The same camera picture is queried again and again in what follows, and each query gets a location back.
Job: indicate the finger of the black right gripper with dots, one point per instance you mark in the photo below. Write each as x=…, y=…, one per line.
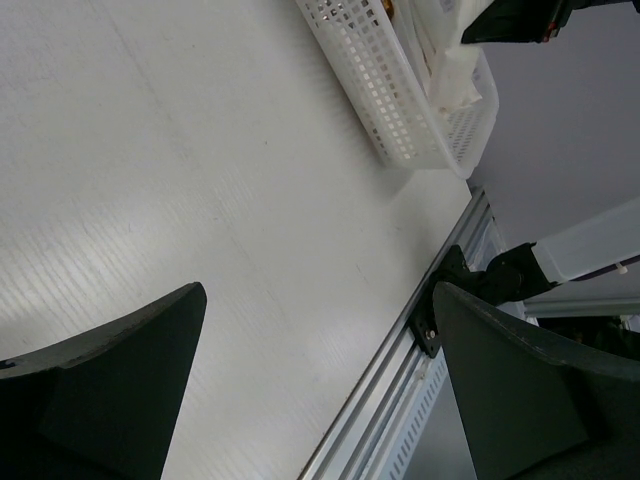
x=515, y=21

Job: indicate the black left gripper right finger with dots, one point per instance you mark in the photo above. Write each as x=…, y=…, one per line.
x=536, y=405

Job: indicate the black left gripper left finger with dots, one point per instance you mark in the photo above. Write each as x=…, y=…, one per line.
x=102, y=404

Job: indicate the white paper napkin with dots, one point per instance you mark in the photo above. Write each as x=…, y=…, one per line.
x=450, y=86

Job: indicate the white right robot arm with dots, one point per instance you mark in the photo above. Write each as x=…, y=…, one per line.
x=598, y=245

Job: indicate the white plastic basket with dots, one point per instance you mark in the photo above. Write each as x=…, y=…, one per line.
x=376, y=49

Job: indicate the white slotted cable duct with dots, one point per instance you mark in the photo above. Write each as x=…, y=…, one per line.
x=414, y=415

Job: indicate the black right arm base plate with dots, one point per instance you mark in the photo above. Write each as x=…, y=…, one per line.
x=428, y=317

